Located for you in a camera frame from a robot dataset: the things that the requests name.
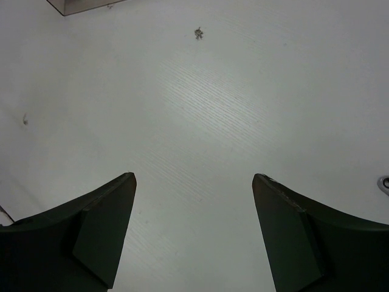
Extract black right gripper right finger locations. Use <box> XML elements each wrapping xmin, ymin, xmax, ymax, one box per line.
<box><xmin>252</xmin><ymin>174</ymin><xmax>388</xmax><ymax>291</ymax></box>

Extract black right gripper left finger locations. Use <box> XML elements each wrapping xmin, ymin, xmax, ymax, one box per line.
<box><xmin>1</xmin><ymin>172</ymin><xmax>137</xmax><ymax>291</ymax></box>

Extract small silver ratchet wrench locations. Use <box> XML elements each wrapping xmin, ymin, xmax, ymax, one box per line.
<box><xmin>377</xmin><ymin>175</ymin><xmax>389</xmax><ymax>196</ymax></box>

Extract clear compartment organizer box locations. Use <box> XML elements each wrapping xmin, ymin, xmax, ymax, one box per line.
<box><xmin>47</xmin><ymin>0</ymin><xmax>123</xmax><ymax>16</ymax></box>

